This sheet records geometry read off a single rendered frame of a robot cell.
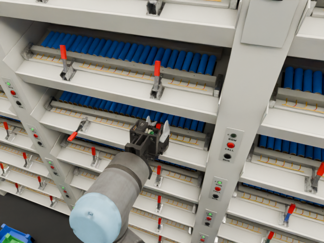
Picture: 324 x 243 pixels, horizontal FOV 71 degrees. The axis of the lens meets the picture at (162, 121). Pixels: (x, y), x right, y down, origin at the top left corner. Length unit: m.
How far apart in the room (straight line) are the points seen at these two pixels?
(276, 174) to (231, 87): 0.32
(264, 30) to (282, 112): 0.21
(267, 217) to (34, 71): 0.86
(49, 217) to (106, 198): 1.35
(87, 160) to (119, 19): 0.63
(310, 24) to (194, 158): 0.43
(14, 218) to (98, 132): 1.18
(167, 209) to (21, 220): 1.07
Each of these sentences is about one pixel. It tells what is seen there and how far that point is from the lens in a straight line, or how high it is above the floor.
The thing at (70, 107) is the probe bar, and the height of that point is 0.95.
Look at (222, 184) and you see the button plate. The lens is 0.73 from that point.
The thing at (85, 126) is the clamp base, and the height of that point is 0.93.
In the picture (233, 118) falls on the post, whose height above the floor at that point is 1.10.
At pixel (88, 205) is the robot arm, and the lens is 0.42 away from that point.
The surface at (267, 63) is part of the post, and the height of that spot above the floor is 1.25.
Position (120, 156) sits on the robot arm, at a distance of 0.49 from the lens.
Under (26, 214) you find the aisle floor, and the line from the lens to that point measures 1.84.
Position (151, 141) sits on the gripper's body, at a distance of 0.55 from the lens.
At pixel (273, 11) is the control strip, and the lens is 0.44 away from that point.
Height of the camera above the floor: 1.45
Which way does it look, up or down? 42 degrees down
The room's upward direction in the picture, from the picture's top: straight up
